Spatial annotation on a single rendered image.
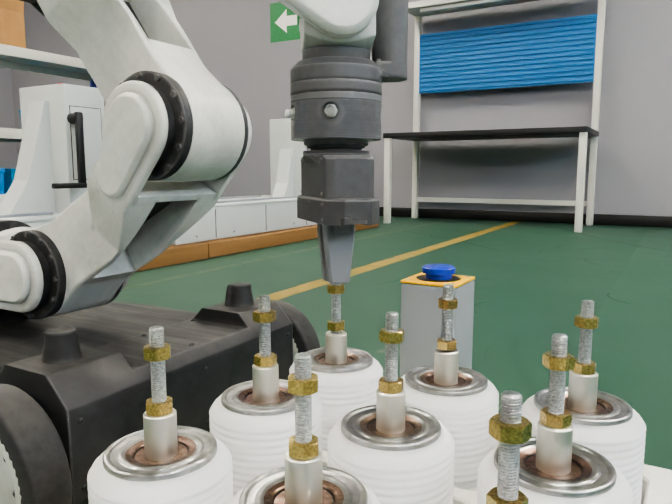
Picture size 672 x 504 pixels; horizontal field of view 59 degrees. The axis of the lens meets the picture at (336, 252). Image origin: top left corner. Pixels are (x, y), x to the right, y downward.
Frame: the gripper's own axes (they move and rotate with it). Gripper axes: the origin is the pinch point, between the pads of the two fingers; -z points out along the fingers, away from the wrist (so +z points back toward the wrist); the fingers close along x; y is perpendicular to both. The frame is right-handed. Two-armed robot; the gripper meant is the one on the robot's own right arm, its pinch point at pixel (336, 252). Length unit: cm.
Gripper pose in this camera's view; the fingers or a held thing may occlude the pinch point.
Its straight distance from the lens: 59.8
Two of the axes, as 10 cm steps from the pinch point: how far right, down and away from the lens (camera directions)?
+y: -9.4, 0.4, -3.3
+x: -3.4, -1.3, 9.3
